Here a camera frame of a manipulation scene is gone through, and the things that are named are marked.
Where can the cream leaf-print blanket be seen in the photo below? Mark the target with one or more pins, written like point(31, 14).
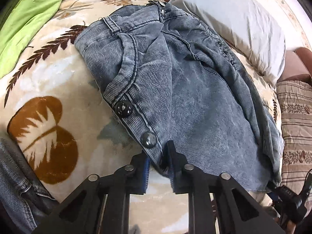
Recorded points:
point(54, 109)

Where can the grey-blue denim pants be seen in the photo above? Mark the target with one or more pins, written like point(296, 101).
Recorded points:
point(167, 76)

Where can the brown upholstered headboard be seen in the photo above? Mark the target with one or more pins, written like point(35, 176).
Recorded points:
point(297, 65)

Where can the blue jeans on operator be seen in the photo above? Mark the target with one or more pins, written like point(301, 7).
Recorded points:
point(26, 201)

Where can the brown striped floral cushion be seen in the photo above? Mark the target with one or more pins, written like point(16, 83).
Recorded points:
point(294, 98)

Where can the light grey pillow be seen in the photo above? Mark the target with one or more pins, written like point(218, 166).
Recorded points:
point(248, 27)

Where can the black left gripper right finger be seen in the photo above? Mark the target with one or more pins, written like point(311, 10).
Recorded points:
point(216, 204)

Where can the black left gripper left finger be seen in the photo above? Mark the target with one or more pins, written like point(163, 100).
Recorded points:
point(100, 204)

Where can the green bed sheet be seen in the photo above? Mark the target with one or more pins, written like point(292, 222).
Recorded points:
point(21, 25)

